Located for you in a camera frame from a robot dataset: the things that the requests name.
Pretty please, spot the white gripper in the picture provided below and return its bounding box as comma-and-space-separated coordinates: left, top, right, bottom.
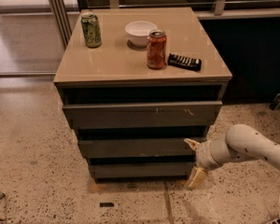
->
184, 138, 220, 189

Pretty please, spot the grey drawer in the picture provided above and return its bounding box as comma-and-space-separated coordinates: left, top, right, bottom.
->
63, 101, 222, 129
78, 138, 194, 158
89, 162, 193, 179

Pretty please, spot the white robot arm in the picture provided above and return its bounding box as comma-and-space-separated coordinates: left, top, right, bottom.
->
184, 124, 280, 189

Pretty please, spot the grey bottom drawer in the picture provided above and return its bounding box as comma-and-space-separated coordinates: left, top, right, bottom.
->
89, 162, 193, 179

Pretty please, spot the grey drawer cabinet beige top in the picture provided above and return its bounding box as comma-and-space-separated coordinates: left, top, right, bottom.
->
54, 7, 231, 167

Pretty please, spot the grey top drawer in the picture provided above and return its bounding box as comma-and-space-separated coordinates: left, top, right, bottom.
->
63, 101, 222, 129

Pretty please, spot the black snack bar packet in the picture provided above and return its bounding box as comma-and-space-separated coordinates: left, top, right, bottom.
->
168, 53, 202, 72

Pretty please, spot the small black floor marker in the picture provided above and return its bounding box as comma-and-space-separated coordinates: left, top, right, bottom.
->
100, 203, 114, 207

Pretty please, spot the orange soda can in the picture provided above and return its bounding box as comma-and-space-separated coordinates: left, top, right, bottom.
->
147, 29, 167, 69

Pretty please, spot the white bowl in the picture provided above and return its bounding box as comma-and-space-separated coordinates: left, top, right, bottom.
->
125, 21, 157, 47

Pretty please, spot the green soda can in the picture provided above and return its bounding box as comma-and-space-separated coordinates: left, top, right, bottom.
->
81, 12, 102, 48

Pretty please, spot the dark object by wall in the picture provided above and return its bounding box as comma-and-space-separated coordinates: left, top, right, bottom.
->
269, 93, 280, 110

